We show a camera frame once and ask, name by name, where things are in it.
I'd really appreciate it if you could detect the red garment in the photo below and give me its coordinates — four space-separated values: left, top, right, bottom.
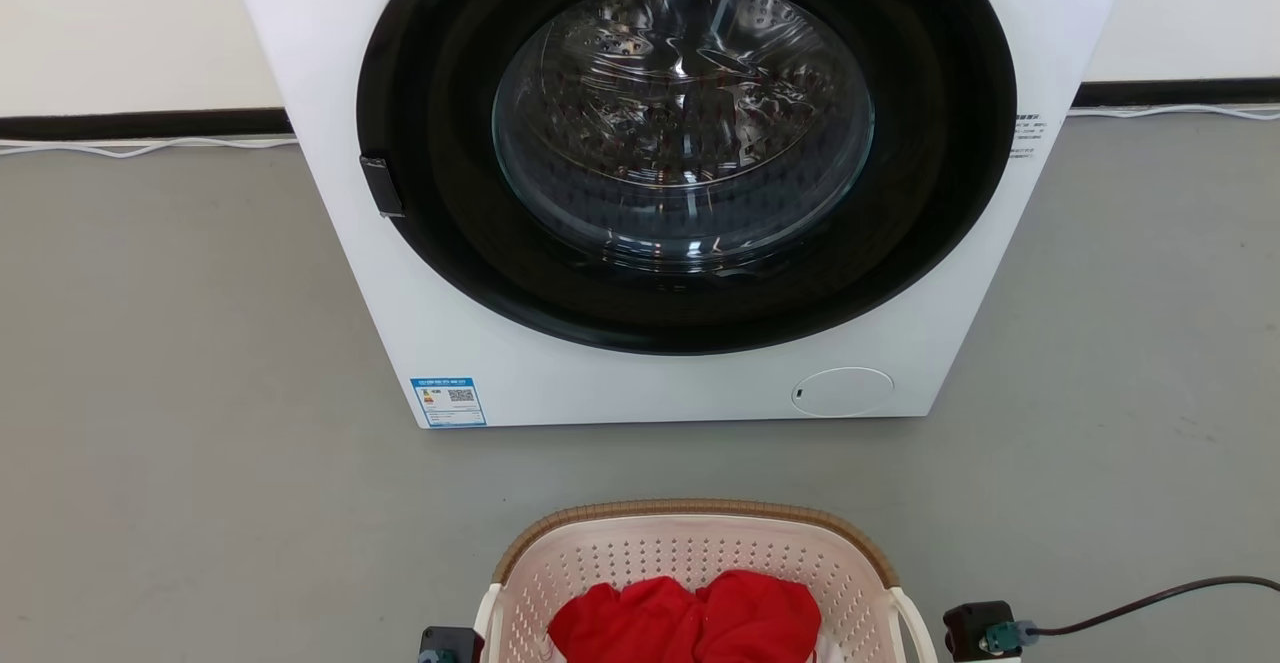
547 570 823 663

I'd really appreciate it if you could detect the black washer door handle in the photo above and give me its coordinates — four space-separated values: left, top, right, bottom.
359 155 406 219

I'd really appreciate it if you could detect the blue energy label sticker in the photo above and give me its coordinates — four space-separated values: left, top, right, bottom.
410 376 488 429

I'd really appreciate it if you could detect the black round washer door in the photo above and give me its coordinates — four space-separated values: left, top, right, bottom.
356 0 1019 356

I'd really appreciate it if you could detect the round white filter cover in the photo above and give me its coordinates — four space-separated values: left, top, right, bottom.
791 367 896 419

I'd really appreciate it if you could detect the white floor cable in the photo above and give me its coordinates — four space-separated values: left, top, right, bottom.
1066 103 1280 123
0 135 299 160

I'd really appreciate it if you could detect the white perforated laundry basket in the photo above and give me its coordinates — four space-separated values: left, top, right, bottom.
473 499 939 663

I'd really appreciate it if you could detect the black camera cable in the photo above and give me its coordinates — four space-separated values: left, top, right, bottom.
1030 575 1280 638

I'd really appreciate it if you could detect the small printed text label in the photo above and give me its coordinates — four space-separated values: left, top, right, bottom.
1008 113 1047 161

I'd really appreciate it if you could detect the white front-load washing machine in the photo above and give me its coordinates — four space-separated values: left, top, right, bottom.
222 0 1139 430

